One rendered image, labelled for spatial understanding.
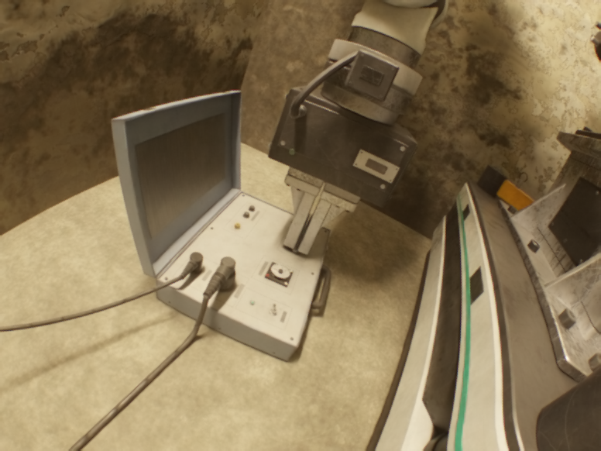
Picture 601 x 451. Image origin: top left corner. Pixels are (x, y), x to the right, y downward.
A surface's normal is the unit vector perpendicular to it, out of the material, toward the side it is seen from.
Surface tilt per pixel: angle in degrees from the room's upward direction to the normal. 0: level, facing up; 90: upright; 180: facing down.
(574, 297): 90
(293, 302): 0
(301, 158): 90
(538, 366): 0
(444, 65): 90
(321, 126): 90
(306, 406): 0
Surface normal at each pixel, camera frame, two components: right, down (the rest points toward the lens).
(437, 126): -0.36, 0.43
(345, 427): 0.33, -0.77
